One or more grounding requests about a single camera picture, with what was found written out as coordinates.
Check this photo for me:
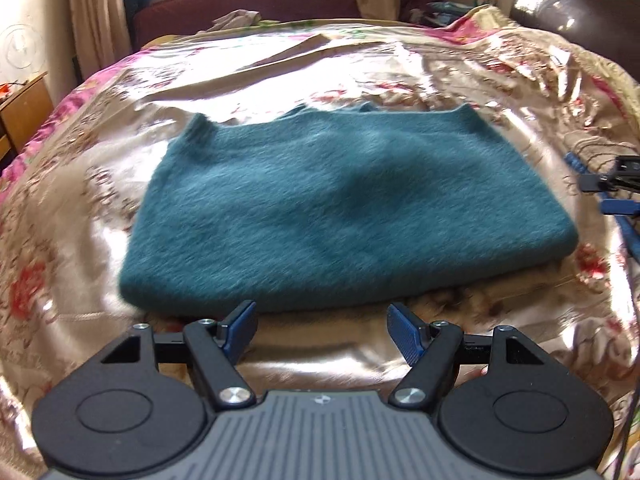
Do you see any teal fuzzy sweater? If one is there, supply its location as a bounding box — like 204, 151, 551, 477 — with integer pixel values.
119, 105, 578, 318

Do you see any pile of clothes in corner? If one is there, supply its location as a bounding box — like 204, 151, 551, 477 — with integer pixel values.
399, 0, 472, 28

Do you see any blue patterned cloth strip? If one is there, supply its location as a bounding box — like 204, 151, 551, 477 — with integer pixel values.
564, 153, 639, 261

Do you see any dark wooden headboard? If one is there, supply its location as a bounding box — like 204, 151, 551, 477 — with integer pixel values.
509, 0, 639, 79

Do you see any wooden side desk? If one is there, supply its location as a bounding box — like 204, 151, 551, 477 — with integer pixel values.
1, 73, 53, 169

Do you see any grey crumpled cloth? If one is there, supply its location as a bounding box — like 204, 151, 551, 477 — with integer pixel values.
200, 9, 262, 34

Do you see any beige curtain left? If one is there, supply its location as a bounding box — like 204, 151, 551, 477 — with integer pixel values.
70, 0, 131, 79

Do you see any dark red sofa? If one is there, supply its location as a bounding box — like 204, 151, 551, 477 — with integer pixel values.
132, 0, 361, 51

